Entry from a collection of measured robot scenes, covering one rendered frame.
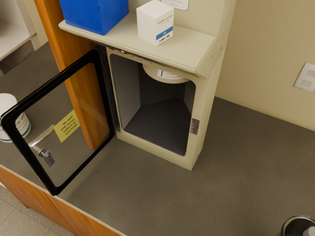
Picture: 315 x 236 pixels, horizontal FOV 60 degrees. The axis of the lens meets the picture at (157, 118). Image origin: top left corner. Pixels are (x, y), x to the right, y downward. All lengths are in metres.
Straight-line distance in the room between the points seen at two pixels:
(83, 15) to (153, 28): 0.15
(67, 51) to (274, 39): 0.69
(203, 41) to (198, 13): 0.06
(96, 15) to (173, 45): 0.16
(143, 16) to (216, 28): 0.15
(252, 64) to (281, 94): 0.18
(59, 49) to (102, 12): 0.22
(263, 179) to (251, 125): 0.25
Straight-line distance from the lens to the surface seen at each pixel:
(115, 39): 0.58
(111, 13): 0.59
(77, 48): 0.80
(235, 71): 1.19
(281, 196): 1.06
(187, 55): 0.53
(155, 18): 0.52
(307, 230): 0.74
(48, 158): 0.79
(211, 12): 0.57
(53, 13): 0.71
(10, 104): 1.14
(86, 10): 0.58
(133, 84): 0.97
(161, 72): 0.75
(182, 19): 0.60
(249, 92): 1.23
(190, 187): 0.99
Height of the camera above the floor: 1.83
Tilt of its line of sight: 51 degrees down
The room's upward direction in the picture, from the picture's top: straight up
